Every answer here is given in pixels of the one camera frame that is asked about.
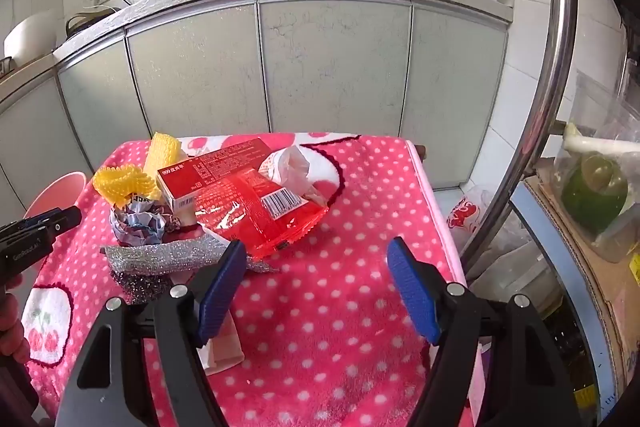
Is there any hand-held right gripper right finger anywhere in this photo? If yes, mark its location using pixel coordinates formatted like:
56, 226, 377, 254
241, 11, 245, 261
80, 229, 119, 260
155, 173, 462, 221
386, 236, 587, 427

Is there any grey kitchen cabinet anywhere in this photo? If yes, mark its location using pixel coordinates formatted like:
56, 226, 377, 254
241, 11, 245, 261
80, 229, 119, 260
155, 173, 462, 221
0, 0, 516, 228

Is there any chrome metal pole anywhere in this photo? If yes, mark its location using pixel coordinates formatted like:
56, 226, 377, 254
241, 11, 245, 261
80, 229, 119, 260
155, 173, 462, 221
459, 0, 577, 270

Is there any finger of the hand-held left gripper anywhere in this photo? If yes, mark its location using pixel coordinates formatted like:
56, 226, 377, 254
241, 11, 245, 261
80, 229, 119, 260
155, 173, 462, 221
9, 212, 51, 233
45, 206, 83, 234

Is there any white rice cooker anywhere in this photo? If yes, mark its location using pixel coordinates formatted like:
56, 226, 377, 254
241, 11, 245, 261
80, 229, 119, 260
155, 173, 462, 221
2, 9, 58, 70

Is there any person's left hand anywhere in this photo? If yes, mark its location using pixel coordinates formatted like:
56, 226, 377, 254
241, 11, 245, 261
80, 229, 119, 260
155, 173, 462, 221
0, 289, 32, 365

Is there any pink polka dot blanket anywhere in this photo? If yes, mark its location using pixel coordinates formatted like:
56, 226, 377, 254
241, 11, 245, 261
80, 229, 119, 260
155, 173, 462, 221
22, 132, 488, 427

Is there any yellow foam fruit net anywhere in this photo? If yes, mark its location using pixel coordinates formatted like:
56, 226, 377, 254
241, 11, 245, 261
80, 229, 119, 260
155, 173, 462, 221
144, 132, 182, 202
92, 166, 155, 208

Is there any red white plastic bag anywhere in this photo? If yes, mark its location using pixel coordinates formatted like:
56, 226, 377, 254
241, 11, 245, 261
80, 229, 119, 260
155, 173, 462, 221
446, 187, 501, 234

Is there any dark shallow pan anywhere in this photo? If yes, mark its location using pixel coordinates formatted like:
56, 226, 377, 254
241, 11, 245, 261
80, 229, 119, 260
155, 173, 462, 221
65, 4, 123, 42

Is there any red medicine box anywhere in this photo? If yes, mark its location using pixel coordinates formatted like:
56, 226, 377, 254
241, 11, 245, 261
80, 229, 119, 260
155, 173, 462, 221
156, 138, 275, 212

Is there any beige paper scrap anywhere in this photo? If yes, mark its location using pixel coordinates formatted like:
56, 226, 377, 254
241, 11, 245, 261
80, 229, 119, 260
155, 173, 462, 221
205, 312, 246, 376

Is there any pink plastic bucket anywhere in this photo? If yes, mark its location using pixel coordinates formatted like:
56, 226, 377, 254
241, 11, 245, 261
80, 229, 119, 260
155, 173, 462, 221
24, 172, 86, 233

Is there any clear bag of green vegetables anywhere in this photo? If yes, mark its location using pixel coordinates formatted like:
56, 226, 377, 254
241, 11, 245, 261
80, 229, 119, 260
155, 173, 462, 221
552, 69, 640, 264

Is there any silver glitter scouring pad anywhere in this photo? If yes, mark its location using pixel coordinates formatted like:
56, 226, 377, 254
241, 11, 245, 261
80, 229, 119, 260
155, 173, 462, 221
100, 239, 281, 279

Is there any clear plastic bag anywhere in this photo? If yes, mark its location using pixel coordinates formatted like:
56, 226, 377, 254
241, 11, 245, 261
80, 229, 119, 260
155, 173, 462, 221
258, 145, 327, 208

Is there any red plastic snack wrapper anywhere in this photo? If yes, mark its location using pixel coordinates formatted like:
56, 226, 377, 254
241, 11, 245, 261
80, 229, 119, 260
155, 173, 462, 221
194, 169, 329, 264

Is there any silver foil wrapper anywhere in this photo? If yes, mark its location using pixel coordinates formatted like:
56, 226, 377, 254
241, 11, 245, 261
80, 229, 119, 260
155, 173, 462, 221
109, 193, 185, 249

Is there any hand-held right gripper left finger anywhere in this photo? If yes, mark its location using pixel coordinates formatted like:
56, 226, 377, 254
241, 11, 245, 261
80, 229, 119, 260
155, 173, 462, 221
54, 239, 248, 427

